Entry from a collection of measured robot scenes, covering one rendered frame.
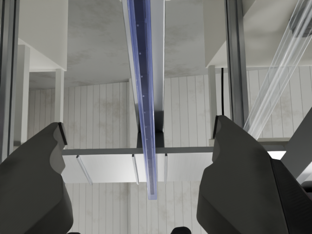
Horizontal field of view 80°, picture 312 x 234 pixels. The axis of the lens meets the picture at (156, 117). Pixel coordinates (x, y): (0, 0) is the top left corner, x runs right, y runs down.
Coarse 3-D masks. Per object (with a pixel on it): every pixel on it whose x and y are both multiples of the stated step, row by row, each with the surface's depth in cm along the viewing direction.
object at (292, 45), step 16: (304, 0) 12; (304, 16) 12; (288, 32) 13; (304, 32) 12; (288, 48) 13; (304, 48) 13; (272, 64) 15; (288, 64) 14; (272, 80) 15; (288, 80) 15; (272, 96) 16; (256, 112) 18; (256, 128) 19
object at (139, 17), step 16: (128, 0) 11; (144, 0) 11; (144, 16) 12; (144, 32) 12; (144, 48) 13; (144, 64) 14; (144, 80) 15; (144, 96) 16; (144, 112) 17; (144, 128) 19; (144, 144) 20; (144, 160) 22
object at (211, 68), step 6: (210, 66) 97; (210, 72) 97; (222, 72) 106; (210, 78) 97; (222, 78) 105; (210, 84) 97; (222, 84) 105; (228, 84) 72; (210, 90) 96; (222, 90) 105; (210, 96) 96; (222, 96) 104; (210, 102) 96; (216, 102) 96; (222, 102) 104; (210, 108) 97; (216, 108) 96; (222, 108) 103; (210, 114) 97; (216, 114) 95; (222, 114) 103; (210, 120) 97; (210, 126) 97; (258, 138) 90; (264, 138) 89; (270, 138) 88; (276, 138) 86; (282, 138) 85; (288, 138) 84; (210, 144) 94; (264, 144) 66; (270, 144) 66; (276, 144) 66; (282, 144) 66
